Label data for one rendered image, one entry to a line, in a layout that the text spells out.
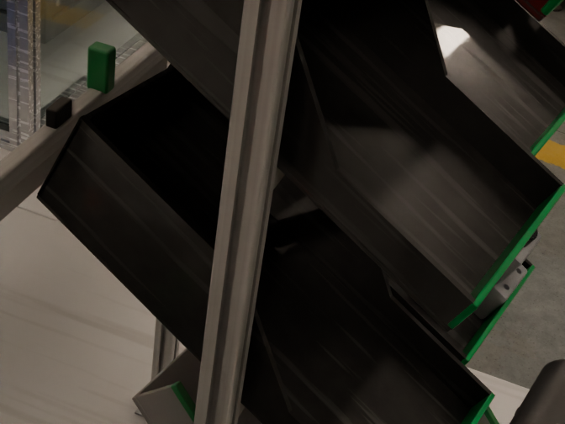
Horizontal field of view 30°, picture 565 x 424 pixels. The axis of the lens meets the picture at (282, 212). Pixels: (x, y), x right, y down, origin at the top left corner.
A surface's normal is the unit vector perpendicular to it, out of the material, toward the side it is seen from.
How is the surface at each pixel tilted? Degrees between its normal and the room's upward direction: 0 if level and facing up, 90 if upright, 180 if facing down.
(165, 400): 90
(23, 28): 90
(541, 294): 0
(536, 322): 0
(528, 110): 25
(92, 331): 0
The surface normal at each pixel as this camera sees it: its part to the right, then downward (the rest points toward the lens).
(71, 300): 0.13, -0.81
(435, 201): 0.47, -0.57
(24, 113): -0.36, 0.50
